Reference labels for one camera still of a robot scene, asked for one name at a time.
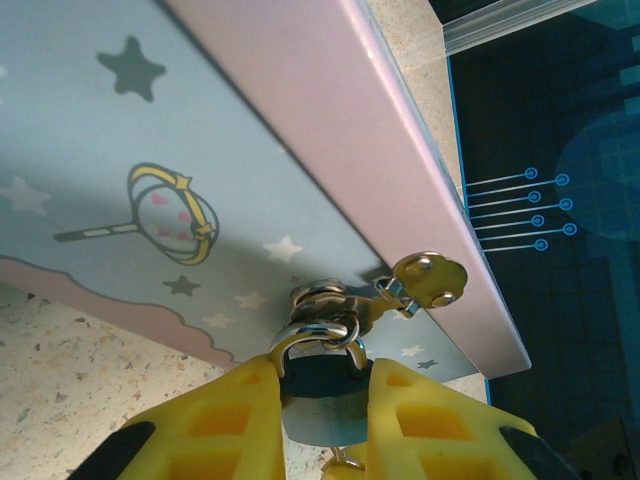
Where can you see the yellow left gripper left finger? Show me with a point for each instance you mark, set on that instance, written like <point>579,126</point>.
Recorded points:
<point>210,425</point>

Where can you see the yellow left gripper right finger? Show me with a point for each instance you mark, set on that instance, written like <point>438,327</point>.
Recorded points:
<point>430,425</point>

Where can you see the silver padlock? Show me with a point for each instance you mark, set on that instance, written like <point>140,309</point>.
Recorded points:
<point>322,395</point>

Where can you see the pink blue star-print box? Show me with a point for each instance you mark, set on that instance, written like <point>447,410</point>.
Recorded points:
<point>190,150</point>

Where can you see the aluminium frame post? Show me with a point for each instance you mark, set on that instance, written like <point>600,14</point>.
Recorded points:
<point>500,25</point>

